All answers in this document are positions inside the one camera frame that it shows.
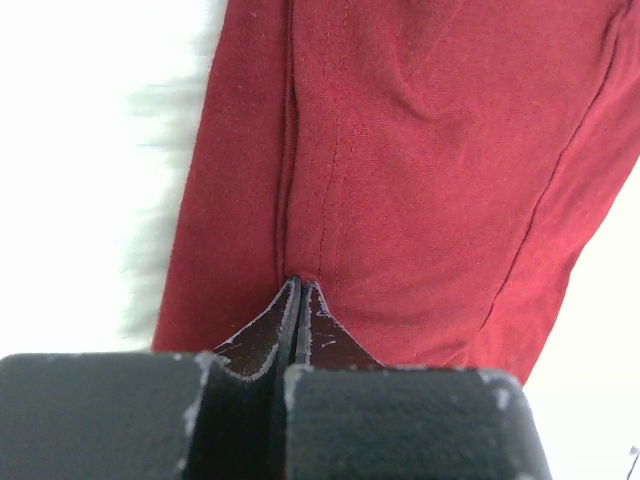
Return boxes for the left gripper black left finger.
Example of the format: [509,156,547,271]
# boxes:
[1,279,300,479]

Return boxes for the dark red t shirt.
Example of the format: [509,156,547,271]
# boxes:
[152,1,639,381]

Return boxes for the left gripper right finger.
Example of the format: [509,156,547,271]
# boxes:
[284,283,551,479]

